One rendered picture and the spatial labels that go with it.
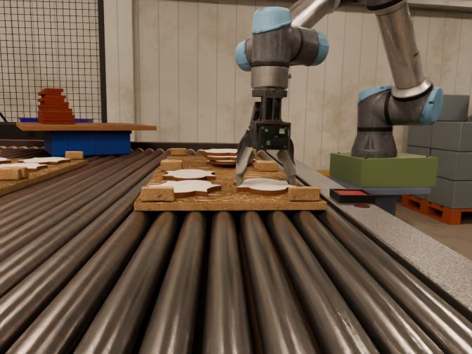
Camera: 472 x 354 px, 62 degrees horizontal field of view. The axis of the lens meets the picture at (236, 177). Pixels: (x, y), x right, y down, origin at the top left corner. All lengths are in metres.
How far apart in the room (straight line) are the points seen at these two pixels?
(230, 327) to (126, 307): 0.10
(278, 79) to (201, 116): 3.97
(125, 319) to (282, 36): 0.59
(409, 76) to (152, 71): 3.77
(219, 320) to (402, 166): 1.10
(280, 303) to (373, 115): 1.07
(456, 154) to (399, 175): 3.28
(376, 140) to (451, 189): 3.35
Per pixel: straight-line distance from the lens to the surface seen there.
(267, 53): 0.79
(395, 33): 1.23
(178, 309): 0.38
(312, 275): 0.45
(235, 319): 0.36
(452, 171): 4.68
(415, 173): 1.41
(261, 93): 0.79
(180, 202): 0.71
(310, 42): 0.87
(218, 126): 4.76
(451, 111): 5.13
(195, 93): 4.74
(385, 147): 1.39
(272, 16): 0.80
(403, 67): 1.27
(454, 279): 0.52
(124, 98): 4.61
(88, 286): 0.44
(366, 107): 1.40
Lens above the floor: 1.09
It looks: 9 degrees down
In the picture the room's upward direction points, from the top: 1 degrees clockwise
